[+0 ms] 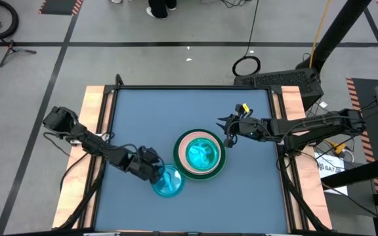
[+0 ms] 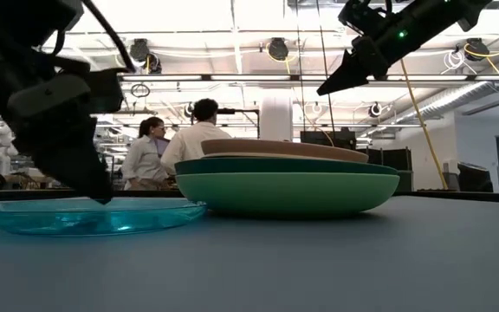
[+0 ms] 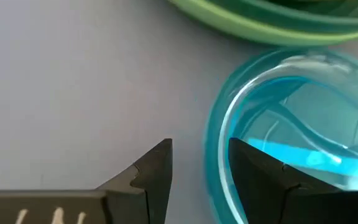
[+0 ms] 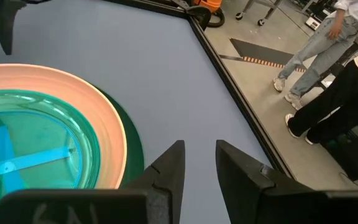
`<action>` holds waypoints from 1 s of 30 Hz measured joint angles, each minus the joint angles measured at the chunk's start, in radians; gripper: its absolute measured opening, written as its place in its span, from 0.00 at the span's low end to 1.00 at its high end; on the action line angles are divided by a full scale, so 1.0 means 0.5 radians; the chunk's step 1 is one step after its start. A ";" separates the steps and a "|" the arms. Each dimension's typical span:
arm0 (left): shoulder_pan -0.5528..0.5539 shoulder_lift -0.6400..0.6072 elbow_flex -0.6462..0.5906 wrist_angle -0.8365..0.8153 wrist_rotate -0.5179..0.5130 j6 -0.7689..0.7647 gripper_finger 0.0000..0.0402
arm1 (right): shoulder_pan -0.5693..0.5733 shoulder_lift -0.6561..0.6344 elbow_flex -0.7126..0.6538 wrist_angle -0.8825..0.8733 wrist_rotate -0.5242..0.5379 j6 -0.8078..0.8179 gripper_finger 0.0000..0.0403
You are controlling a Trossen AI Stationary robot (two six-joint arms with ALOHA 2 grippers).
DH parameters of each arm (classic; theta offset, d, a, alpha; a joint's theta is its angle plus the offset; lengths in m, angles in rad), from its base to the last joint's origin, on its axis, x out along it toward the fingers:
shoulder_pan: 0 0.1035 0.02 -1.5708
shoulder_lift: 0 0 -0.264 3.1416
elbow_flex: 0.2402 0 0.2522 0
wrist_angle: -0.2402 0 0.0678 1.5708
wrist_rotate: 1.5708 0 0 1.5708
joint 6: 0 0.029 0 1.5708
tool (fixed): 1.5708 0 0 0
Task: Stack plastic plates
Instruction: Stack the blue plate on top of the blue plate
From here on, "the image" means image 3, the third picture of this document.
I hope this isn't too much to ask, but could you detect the blue transparent plastic plate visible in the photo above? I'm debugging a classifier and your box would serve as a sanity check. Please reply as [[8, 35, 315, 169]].
[[203, 47, 358, 224]]

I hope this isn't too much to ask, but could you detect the large light green plate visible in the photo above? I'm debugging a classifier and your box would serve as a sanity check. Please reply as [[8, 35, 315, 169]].
[[166, 0, 358, 47]]

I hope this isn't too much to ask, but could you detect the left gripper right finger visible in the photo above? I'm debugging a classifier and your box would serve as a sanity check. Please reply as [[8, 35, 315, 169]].
[[227, 137, 358, 224]]

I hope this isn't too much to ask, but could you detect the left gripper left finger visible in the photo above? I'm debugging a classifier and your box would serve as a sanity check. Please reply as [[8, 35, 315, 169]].
[[0, 138, 174, 224]]

